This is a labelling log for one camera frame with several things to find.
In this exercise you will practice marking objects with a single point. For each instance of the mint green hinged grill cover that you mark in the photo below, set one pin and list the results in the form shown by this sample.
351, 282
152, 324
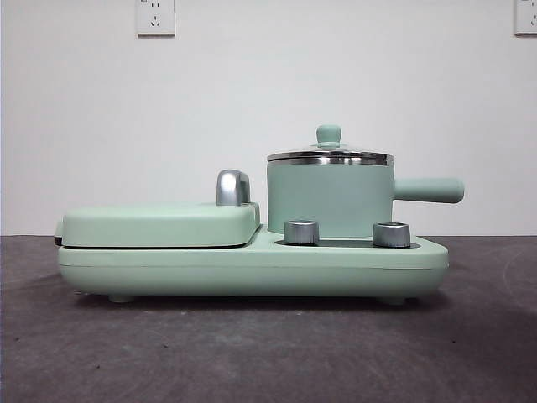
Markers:
155, 226

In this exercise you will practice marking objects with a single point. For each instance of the white wall socket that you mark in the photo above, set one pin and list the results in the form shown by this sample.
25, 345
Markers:
155, 19
526, 17

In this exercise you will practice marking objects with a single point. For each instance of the mint green breakfast machine base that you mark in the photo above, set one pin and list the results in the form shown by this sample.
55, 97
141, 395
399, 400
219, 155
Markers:
210, 273

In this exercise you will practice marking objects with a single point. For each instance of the silver control knob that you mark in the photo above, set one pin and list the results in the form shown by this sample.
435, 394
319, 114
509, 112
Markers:
300, 233
391, 235

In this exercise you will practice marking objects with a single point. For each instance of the glass pot lid green knob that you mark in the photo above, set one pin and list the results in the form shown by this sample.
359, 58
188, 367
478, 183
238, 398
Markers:
329, 134

